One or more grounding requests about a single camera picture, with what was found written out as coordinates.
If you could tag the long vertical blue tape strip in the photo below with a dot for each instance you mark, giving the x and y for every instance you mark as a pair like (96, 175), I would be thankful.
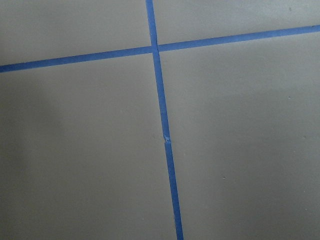
(164, 119)

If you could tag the horizontal blue tape strip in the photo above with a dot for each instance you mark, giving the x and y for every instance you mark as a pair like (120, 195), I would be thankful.
(161, 48)

